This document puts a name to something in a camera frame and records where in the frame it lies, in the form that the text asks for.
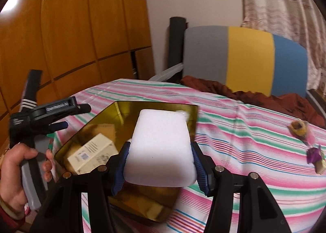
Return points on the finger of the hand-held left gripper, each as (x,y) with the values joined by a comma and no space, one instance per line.
(82,109)
(57,127)

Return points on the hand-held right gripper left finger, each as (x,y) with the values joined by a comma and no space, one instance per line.
(119,174)

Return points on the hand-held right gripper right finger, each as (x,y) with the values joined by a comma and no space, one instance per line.
(201,174)

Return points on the gold tin box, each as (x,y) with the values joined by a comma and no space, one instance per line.
(114,116)

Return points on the white printed carton box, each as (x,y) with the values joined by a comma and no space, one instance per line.
(89,154)

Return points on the person's left forearm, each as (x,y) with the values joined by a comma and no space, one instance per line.
(10,222)

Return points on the person's left hand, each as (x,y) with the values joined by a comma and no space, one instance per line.
(11,177)

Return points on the striped bed sheet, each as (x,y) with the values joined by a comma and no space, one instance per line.
(242,159)

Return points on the wooden wardrobe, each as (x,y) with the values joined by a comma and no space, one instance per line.
(76,19)

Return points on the red-brown blanket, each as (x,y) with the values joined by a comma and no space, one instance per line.
(280,103)

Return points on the yellow cake snack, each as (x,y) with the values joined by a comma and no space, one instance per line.
(297,127)

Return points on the pink snack packet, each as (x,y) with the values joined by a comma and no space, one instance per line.
(309,136)

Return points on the purple snack packet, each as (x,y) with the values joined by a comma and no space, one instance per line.
(314,154)

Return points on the black foam roll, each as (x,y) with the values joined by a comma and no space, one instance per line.
(177,42)

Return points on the green gold box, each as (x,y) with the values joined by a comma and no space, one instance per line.
(321,167)

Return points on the grey yellow blue headboard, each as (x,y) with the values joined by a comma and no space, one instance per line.
(249,57)

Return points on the patterned pink curtain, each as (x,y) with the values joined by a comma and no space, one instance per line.
(280,6)

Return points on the grey bed frame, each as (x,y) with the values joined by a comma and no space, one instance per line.
(168,72)

